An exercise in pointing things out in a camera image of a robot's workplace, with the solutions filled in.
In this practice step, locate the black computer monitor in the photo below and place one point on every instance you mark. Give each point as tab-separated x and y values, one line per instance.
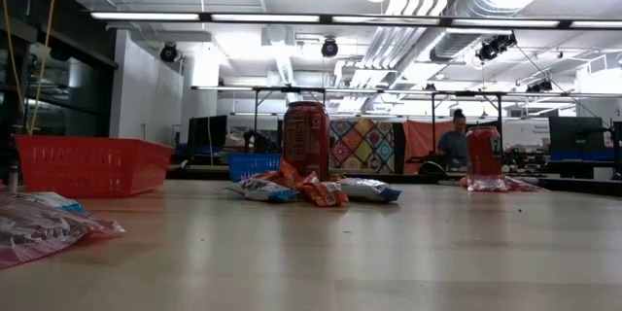
206	131
576	136

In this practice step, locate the red Twizzlers candy pack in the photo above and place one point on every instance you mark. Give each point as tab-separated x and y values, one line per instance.
491	183

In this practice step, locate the red plastic basket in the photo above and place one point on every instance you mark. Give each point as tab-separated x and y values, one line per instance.
87	170

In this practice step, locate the blue plastic basket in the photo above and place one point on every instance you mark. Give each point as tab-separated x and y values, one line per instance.
252	166

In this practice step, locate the person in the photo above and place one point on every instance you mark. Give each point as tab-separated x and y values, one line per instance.
454	143

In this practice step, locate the black round ceiling lamp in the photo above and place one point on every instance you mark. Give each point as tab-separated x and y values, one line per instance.
491	48
168	53
329	48

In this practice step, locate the blue white Almond Joy bar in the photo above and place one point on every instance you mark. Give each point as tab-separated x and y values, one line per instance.
262	189
369	189
58	202

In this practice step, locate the distant black workstation frame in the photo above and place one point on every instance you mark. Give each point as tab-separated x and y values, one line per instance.
256	116

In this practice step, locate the red Coca-Cola can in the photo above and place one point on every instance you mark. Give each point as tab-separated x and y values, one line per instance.
483	150
306	136

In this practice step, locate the colourful patchwork quilt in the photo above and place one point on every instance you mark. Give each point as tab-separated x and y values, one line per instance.
362	146

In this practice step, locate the silver ventilation duct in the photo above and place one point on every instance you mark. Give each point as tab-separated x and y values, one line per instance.
457	46

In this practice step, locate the orange hanging cloth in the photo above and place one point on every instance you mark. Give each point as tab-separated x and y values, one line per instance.
420	141

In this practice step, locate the black crossbar with light strips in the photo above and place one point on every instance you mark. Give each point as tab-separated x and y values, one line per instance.
325	19

